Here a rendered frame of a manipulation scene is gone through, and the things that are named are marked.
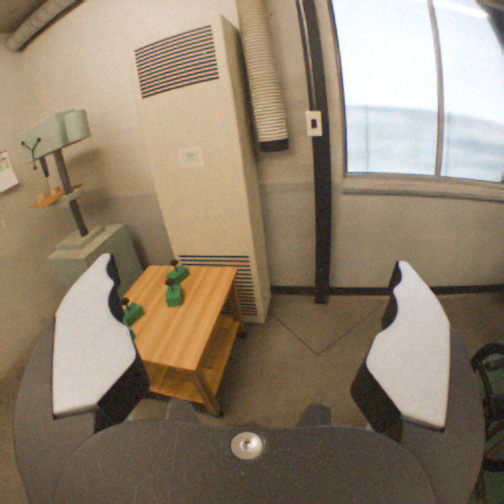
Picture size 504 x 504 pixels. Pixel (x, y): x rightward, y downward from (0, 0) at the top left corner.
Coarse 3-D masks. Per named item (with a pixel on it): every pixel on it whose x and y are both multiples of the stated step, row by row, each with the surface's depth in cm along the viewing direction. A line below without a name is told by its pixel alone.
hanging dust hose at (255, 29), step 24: (240, 0) 84; (264, 0) 84; (240, 24) 93; (264, 24) 90; (264, 48) 97; (264, 72) 102; (264, 96) 108; (264, 120) 115; (264, 144) 122; (288, 144) 125
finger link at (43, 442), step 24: (48, 336) 6; (48, 360) 6; (24, 384) 5; (48, 384) 5; (24, 408) 4; (48, 408) 4; (24, 432) 4; (48, 432) 4; (72, 432) 4; (96, 432) 4; (24, 456) 3; (48, 456) 3; (24, 480) 3; (48, 480) 3
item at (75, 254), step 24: (48, 120) 107; (72, 120) 109; (24, 144) 117; (48, 144) 116; (72, 144) 130; (72, 192) 142; (72, 240) 154; (96, 240) 157; (120, 240) 170; (72, 264) 142; (120, 264) 170; (120, 288) 169
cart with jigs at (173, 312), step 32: (160, 288) 132; (192, 288) 129; (224, 288) 126; (128, 320) 107; (160, 320) 111; (192, 320) 109; (224, 320) 155; (160, 352) 95; (192, 352) 93; (224, 352) 134; (160, 384) 118; (192, 384) 118
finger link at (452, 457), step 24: (456, 336) 6; (456, 360) 6; (456, 384) 5; (456, 408) 4; (480, 408) 4; (408, 432) 4; (432, 432) 4; (456, 432) 4; (480, 432) 4; (432, 456) 3; (456, 456) 3; (480, 456) 3; (432, 480) 3; (456, 480) 3
